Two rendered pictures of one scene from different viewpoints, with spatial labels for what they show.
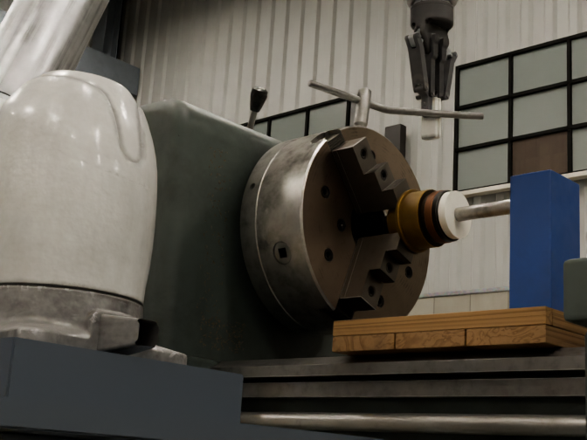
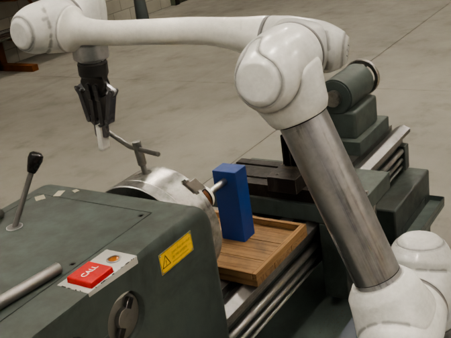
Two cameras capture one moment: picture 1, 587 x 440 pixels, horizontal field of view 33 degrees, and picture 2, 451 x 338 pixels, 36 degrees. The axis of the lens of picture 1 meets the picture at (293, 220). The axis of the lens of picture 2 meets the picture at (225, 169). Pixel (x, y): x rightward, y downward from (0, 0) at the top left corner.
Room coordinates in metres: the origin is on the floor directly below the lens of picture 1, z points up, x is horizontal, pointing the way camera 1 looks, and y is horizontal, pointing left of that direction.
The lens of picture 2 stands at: (1.50, 1.53, 1.88)
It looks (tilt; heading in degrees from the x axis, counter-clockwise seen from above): 22 degrees down; 262
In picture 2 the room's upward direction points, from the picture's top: 9 degrees counter-clockwise
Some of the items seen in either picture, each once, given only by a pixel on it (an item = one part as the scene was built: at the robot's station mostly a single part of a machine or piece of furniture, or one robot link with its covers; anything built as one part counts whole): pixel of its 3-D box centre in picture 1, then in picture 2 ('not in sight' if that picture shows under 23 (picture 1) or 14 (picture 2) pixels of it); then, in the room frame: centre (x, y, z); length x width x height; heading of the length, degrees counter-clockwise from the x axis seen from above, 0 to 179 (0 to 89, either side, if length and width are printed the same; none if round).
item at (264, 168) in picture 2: not in sight; (284, 180); (1.04, -0.52, 0.95); 0.43 x 0.18 x 0.04; 137
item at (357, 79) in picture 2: not in sight; (349, 105); (0.65, -0.95, 1.01); 0.30 x 0.20 x 0.29; 47
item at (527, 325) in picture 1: (509, 350); (229, 243); (1.28, -0.29, 0.88); 0.36 x 0.30 x 0.04; 137
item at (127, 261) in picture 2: not in sight; (101, 282); (1.61, 0.38, 1.23); 0.13 x 0.08 x 0.06; 47
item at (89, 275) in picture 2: not in sight; (90, 275); (1.62, 0.40, 1.26); 0.06 x 0.06 x 0.02; 47
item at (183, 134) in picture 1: (165, 264); (54, 327); (1.74, 0.23, 1.06); 0.59 x 0.48 x 0.39; 47
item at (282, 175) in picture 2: not in sight; (296, 172); (1.01, -0.46, 1.00); 0.20 x 0.10 x 0.05; 47
